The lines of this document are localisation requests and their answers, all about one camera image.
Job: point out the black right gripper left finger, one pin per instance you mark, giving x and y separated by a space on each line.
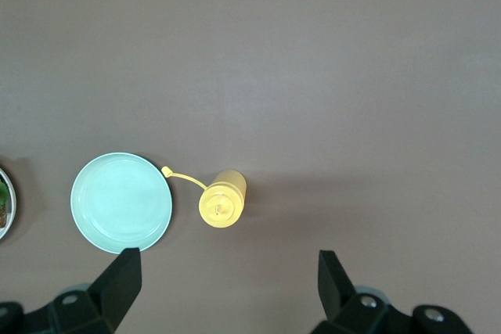
98 310

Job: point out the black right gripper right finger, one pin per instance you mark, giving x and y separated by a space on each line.
352 314

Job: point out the bread slice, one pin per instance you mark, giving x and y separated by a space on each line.
2 220

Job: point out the yellow squeeze bottle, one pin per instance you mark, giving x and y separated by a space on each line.
223 201

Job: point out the pale green plate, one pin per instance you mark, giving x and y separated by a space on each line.
121 201

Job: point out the beige plate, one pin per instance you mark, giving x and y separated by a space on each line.
11 201

